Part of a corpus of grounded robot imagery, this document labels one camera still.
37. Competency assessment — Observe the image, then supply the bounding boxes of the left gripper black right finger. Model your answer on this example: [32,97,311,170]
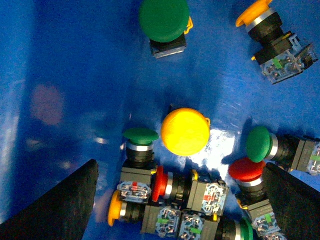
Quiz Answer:
[262,162,320,240]

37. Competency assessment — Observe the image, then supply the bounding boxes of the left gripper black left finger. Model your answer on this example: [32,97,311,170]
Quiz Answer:
[0,159,99,240]

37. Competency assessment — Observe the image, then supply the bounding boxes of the yellow mushroom push button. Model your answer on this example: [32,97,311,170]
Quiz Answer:
[160,104,211,157]

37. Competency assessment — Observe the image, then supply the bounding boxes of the green button bin right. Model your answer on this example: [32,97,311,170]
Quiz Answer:
[246,126,320,176]

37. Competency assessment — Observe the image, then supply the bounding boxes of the red button bin right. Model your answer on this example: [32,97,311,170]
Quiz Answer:
[228,157,287,240]

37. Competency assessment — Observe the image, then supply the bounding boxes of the green button with black block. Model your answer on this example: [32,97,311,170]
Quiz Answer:
[117,127,159,205]

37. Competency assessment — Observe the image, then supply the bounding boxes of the red button lying sideways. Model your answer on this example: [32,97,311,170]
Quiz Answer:
[151,165,229,216]

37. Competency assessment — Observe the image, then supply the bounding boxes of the orange button bottom left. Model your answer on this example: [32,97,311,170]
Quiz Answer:
[107,190,182,238]

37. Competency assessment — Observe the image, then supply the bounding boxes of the green button bottom edge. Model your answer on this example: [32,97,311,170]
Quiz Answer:
[177,211,254,240]

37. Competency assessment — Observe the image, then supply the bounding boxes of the left blue plastic bin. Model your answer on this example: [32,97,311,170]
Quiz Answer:
[0,0,320,240]

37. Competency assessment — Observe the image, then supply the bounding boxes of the orange button bin centre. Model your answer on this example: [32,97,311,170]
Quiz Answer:
[235,0,319,85]

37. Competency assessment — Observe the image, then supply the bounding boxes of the green button far left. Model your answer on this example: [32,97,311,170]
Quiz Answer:
[138,0,194,59]

